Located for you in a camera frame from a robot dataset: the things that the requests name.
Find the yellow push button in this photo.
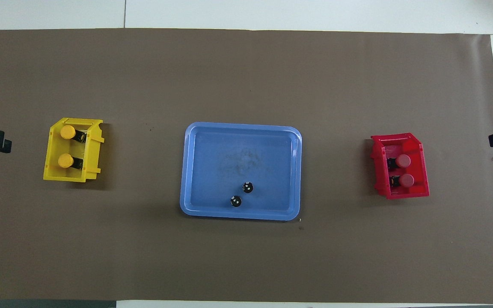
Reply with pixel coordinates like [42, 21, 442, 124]
[58, 154, 84, 170]
[60, 124, 87, 145]

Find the red push button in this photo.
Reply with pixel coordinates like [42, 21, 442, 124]
[387, 154, 411, 170]
[389, 173, 415, 189]

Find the blue plastic tray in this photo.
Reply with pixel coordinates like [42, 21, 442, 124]
[180, 122, 303, 222]

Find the yellow plastic storage bin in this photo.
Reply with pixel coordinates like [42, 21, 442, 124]
[43, 118, 105, 183]

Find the red plastic storage bin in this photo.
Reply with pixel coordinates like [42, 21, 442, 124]
[370, 133, 430, 200]

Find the brown paper table mat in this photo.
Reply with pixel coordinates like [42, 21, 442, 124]
[0, 28, 493, 304]

